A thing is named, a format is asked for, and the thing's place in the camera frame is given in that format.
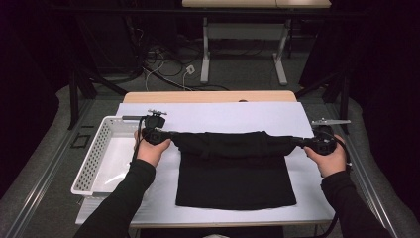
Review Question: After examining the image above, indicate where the hand-held gripper cable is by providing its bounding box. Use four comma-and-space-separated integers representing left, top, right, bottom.
131, 115, 149, 164
311, 131, 353, 238

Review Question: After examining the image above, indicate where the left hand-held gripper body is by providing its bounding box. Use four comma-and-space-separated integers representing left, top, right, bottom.
141, 109, 171, 146

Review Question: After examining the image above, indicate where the dark curtain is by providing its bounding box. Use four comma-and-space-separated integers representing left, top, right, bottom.
330, 0, 420, 219
0, 0, 77, 202

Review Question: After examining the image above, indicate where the person's right hand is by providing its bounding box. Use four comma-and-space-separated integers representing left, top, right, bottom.
303, 134, 348, 179

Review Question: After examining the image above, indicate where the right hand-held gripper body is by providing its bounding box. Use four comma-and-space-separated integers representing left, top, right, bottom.
305, 118, 352, 156

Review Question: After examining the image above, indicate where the black tank top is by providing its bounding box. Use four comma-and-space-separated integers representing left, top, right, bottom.
170, 130, 298, 211

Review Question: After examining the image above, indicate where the black floor socket frame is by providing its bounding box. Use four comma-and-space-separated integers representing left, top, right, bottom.
69, 133, 92, 149

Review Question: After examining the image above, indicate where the beige desk with white legs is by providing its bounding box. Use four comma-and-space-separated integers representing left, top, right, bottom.
181, 0, 332, 86

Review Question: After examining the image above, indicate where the person's left hand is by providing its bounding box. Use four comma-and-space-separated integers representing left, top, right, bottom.
133, 129, 172, 169

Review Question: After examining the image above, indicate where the white table mat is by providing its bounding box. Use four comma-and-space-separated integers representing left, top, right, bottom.
74, 101, 349, 226

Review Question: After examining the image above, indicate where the white perforated plastic basket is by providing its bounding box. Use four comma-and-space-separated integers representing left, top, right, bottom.
70, 115, 161, 199

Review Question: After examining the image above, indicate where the bundle of black floor cables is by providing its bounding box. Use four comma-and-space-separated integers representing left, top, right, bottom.
130, 28, 232, 92

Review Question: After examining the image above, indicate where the aluminium floor rail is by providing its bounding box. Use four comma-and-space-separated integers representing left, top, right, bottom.
325, 102, 400, 238
0, 98, 97, 238

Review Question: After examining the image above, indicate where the white floor cable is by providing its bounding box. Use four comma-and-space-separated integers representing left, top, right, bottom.
144, 59, 166, 92

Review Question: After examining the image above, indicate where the black metal stand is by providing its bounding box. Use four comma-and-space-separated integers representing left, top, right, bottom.
294, 70, 351, 135
67, 65, 129, 131

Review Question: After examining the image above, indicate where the right hand-held gripper cable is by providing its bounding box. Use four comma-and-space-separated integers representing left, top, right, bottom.
311, 131, 353, 238

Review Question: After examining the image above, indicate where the left hand-held gripper cable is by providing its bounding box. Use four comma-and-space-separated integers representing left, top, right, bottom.
131, 115, 149, 164

